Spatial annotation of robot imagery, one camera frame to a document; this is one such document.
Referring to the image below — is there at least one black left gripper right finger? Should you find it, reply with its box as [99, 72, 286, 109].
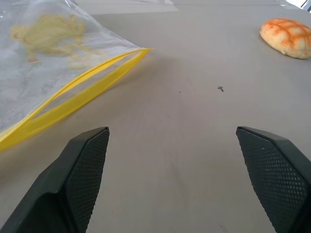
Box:
[236, 126, 311, 233]

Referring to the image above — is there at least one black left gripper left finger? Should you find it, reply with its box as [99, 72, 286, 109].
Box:
[0, 126, 110, 233]

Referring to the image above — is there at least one clear yellow zipper bag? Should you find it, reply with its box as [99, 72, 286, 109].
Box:
[0, 0, 155, 152]

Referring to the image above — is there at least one round orange crusted bread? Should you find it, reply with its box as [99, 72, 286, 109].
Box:
[259, 17, 311, 60]

